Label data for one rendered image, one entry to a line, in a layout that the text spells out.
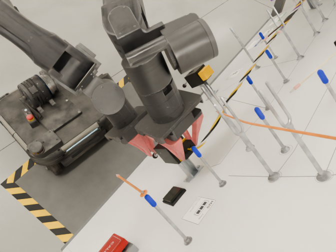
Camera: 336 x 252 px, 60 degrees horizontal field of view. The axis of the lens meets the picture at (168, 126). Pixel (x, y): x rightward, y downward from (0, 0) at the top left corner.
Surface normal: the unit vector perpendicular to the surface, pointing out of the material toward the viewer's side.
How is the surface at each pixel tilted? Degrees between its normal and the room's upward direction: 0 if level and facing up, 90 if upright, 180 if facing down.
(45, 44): 65
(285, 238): 50
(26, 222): 0
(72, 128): 0
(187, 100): 25
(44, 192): 0
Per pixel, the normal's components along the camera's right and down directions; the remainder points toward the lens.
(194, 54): 0.22, 0.46
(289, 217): -0.62, -0.74
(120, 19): -0.20, -0.38
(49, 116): 0.00, -0.58
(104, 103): 0.29, 0.26
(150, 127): -0.37, -0.70
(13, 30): 0.46, 0.39
